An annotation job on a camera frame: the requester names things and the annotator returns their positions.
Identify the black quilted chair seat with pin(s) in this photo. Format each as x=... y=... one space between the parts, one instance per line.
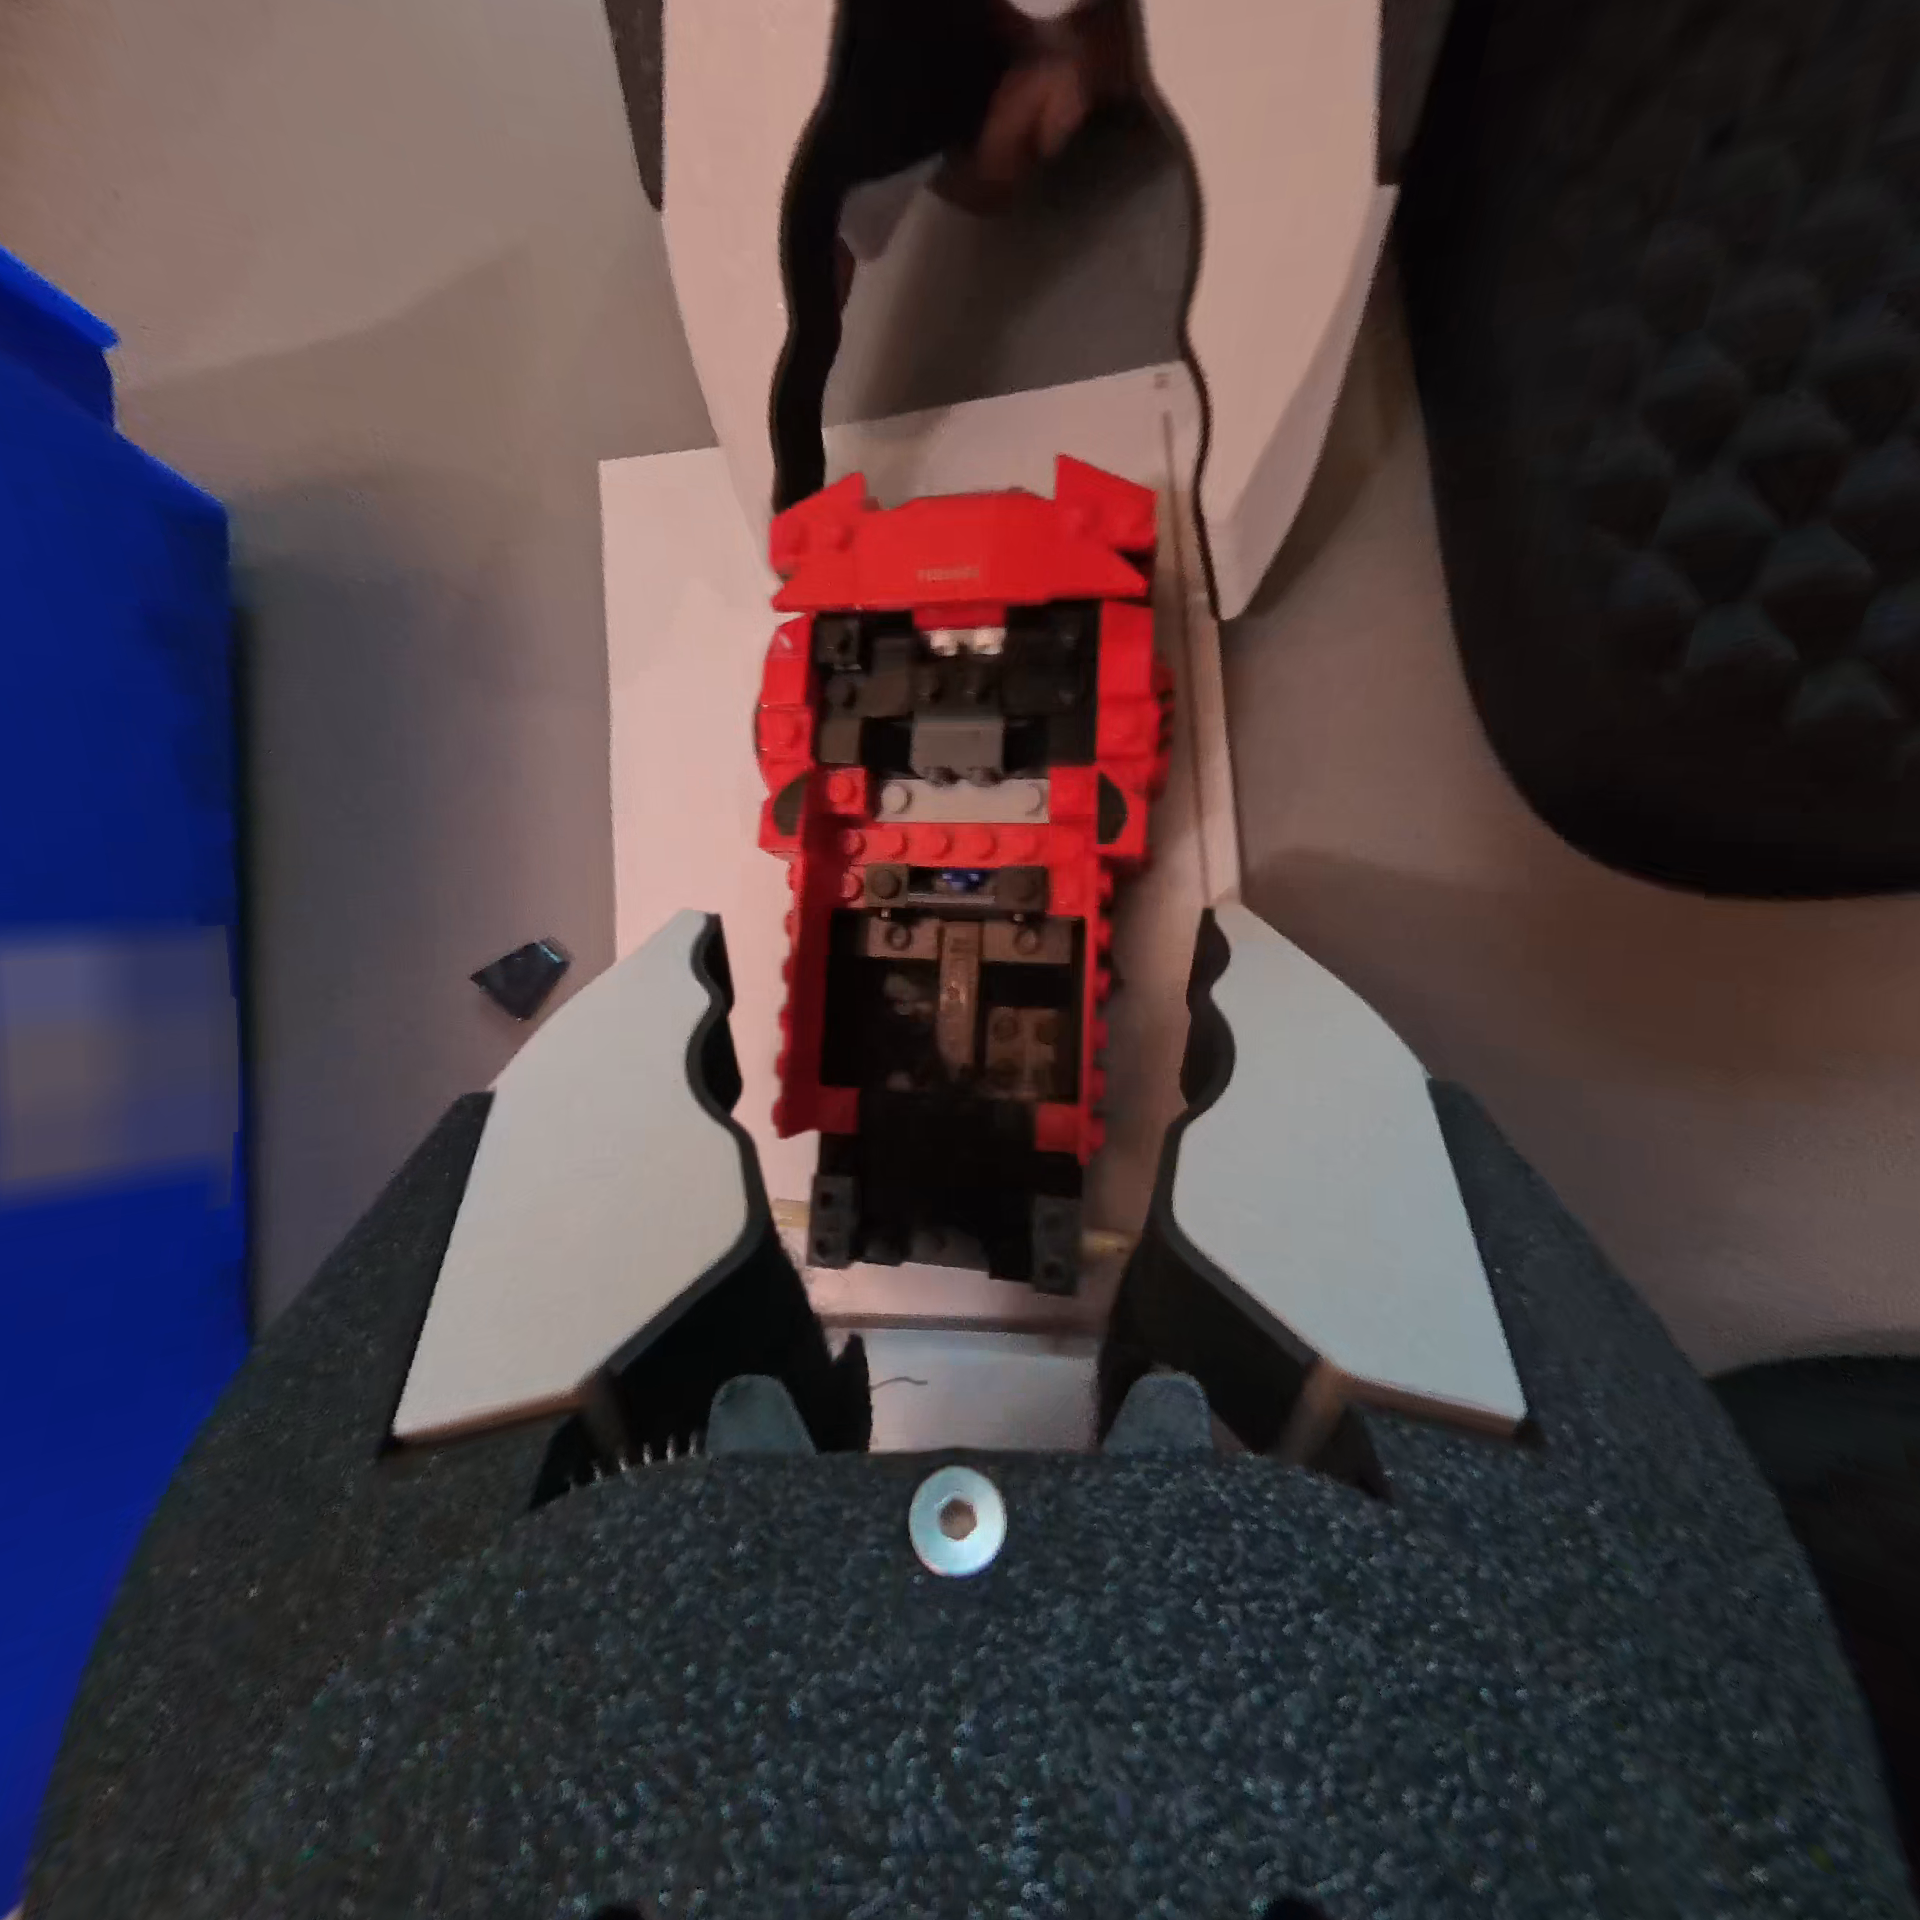
x=1845 y=1500
x=1714 y=449

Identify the small dark wedge lego piece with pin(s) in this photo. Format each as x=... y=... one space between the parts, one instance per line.
x=519 y=977

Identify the red and black lego car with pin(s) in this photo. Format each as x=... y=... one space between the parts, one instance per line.
x=963 y=554

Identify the lego instruction booklet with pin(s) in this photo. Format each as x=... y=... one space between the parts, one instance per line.
x=676 y=754

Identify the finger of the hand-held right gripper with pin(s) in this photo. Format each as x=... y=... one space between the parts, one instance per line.
x=1292 y=243
x=720 y=183

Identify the blue plastic bin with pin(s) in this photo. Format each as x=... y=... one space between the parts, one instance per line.
x=105 y=903

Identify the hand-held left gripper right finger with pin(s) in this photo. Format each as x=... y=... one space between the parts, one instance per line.
x=1350 y=1233

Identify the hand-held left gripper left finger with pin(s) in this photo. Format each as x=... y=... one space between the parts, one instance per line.
x=572 y=1233

